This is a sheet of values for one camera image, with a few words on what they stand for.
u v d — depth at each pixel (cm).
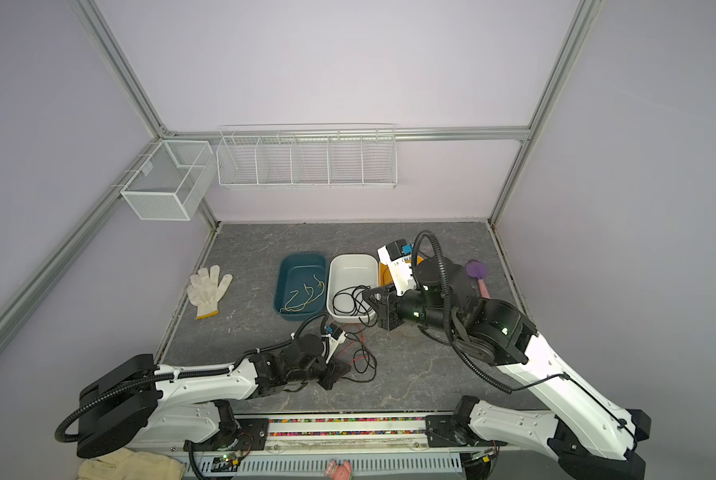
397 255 49
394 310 49
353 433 75
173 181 100
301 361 63
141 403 42
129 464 70
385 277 101
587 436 37
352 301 99
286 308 94
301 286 100
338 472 67
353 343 86
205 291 102
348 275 105
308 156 99
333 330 74
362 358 81
